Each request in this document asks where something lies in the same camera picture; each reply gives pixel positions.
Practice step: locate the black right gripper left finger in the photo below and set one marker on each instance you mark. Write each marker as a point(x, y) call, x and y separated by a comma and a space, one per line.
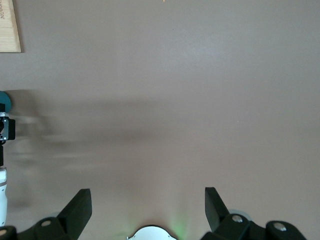
point(75, 215)

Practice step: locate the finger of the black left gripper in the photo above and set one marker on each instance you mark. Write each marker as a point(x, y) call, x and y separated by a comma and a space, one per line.
point(2, 107)

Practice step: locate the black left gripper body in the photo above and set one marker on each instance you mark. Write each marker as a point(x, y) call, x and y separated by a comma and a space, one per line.
point(7, 130)

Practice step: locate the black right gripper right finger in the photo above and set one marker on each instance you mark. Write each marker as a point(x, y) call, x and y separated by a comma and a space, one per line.
point(220, 220)

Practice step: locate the dark teal ribbed mug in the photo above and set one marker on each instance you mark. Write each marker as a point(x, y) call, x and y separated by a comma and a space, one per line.
point(6, 100)

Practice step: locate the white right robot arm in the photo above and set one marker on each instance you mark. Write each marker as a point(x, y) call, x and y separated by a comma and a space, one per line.
point(152, 233)

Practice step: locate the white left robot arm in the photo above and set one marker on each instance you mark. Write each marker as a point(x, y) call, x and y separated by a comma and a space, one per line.
point(2, 195)

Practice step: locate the bamboo cutting board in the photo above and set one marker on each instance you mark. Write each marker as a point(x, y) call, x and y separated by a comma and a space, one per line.
point(8, 27)

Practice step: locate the brown table cover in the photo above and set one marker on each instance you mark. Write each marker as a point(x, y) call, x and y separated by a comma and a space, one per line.
point(160, 100)

